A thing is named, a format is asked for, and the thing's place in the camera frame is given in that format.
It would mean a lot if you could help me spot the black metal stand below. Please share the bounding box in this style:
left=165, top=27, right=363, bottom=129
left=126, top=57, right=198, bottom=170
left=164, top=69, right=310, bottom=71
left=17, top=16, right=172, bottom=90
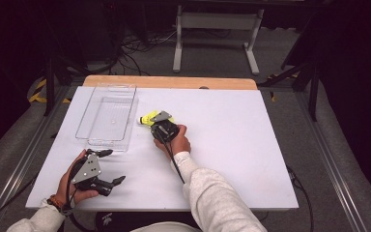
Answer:
left=43, top=54, right=90, bottom=118
left=257, top=61, right=321, bottom=123

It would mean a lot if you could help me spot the clear plastic container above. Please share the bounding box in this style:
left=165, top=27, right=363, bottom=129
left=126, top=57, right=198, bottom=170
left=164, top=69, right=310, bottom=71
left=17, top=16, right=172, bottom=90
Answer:
left=74, top=82, right=140, bottom=153

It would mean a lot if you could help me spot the person's torso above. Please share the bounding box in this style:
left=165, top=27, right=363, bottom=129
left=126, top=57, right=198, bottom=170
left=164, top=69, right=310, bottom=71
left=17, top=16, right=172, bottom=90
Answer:
left=129, top=221, right=204, bottom=232

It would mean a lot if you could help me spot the dark cloth with white logo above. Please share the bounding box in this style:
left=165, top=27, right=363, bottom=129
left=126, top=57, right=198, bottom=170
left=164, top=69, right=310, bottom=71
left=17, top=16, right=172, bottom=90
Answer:
left=95, top=211, right=204, bottom=232

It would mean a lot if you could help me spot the hand-held gripper cable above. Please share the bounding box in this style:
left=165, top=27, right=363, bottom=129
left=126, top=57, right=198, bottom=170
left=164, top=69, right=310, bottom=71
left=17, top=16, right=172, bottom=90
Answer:
left=65, top=158, right=95, bottom=232
left=163, top=141, right=186, bottom=186

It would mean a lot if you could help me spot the right hand-held gripper cable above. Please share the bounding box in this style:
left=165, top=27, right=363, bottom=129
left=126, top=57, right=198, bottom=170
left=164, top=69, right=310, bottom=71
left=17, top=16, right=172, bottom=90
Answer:
left=163, top=141, right=186, bottom=186

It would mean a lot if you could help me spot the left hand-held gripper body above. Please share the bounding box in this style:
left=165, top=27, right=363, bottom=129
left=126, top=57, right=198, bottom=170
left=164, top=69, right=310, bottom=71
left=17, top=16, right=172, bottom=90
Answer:
left=71, top=153, right=115, bottom=197

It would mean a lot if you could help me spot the white metal stand frame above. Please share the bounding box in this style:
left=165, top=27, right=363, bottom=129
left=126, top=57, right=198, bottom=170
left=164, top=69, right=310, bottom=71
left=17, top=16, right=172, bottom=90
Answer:
left=172, top=4, right=265, bottom=76

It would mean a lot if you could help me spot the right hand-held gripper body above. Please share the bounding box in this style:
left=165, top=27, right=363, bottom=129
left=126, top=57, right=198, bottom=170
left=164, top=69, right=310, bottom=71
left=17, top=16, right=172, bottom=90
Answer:
left=150, top=110, right=181, bottom=145

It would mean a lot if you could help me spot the left hand-held gripper cable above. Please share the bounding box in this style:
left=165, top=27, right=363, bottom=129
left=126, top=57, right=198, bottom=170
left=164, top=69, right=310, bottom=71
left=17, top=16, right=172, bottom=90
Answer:
left=65, top=158, right=95, bottom=232

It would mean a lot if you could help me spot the aluminium rail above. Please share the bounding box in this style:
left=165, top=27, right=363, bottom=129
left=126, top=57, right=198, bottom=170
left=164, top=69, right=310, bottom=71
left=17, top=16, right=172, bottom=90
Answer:
left=0, top=85, right=78, bottom=232
left=294, top=91, right=368, bottom=232

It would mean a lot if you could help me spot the wooden table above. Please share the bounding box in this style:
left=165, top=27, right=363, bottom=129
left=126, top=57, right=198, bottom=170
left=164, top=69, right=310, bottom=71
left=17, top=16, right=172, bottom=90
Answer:
left=82, top=74, right=259, bottom=91

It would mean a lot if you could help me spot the orange bead bracelet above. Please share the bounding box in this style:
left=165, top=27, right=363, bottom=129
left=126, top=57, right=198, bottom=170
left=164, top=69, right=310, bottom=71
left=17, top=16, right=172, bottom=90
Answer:
left=46, top=194, right=66, bottom=211

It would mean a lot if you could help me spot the person's right hand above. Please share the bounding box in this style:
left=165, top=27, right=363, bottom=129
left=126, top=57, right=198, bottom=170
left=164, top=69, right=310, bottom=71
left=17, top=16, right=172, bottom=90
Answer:
left=153, top=124, right=192, bottom=160

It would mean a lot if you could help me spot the black cable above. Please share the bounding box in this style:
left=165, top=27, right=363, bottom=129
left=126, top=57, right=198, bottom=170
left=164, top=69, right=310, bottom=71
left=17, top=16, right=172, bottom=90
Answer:
left=286, top=164, right=315, bottom=232
left=0, top=173, right=40, bottom=231

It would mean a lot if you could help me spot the person's left hand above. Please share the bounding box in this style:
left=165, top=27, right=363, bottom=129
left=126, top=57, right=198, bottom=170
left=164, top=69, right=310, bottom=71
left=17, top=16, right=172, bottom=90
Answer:
left=56, top=148, right=100, bottom=206

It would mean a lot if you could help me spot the white board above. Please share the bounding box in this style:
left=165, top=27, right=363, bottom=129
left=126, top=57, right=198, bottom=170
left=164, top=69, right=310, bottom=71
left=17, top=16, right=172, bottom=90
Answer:
left=25, top=86, right=300, bottom=212

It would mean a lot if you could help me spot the yellow black floor tape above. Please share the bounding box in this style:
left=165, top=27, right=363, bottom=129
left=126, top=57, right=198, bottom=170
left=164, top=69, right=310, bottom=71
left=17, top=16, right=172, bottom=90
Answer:
left=28, top=78, right=72, bottom=104
left=267, top=72, right=300, bottom=103

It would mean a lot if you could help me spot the tangle of black floor cables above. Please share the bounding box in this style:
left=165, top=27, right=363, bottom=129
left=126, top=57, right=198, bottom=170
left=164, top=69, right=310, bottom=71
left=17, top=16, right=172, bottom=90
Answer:
left=109, top=28, right=178, bottom=76

